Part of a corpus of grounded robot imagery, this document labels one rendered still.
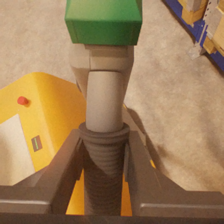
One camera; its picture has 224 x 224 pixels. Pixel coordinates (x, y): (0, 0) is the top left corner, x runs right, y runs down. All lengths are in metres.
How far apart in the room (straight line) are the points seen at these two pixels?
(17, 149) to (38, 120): 0.15
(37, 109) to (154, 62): 1.24
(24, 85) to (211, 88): 1.41
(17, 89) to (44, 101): 0.16
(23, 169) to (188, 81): 1.41
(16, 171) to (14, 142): 0.12
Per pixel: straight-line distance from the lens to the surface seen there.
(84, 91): 0.16
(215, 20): 1.27
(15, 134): 0.84
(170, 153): 1.48
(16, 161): 0.81
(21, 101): 0.82
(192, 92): 1.60
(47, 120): 0.76
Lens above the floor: 1.48
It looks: 69 degrees down
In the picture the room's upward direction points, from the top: 46 degrees counter-clockwise
